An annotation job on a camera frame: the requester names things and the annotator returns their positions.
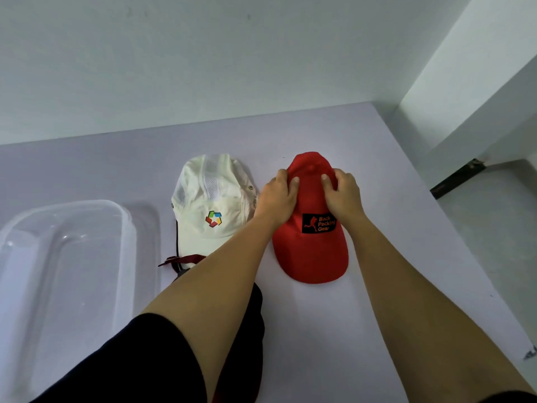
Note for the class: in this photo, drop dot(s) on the person's black right sleeve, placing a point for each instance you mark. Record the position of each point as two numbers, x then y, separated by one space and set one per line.
512 397

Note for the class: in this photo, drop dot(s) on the person's right hand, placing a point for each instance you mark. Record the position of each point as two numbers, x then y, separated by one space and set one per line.
346 197

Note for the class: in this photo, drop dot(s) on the white cap with logo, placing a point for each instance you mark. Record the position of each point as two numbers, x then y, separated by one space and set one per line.
209 188

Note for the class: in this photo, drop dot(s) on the person's left forearm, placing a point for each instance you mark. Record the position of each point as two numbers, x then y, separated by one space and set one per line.
218 297

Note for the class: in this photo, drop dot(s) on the person's left hand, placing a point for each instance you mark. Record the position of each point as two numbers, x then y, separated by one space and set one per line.
274 201

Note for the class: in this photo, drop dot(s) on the red cap with patch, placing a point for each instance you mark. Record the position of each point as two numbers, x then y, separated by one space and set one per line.
310 256

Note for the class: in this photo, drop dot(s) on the black and red cap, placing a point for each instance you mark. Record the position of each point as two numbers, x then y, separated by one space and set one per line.
247 331

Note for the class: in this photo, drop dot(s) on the black object on floor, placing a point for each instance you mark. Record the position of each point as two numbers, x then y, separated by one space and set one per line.
455 180

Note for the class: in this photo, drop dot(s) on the person's black left sleeve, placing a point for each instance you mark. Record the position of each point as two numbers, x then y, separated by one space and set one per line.
134 365

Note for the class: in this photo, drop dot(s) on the person's black sleeve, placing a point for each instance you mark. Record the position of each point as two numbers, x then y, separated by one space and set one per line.
134 365
512 397

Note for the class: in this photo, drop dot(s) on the person's right forearm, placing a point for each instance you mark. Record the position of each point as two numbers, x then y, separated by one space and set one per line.
419 323

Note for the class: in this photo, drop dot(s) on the clear plastic box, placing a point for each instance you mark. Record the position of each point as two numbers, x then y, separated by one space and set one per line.
67 289

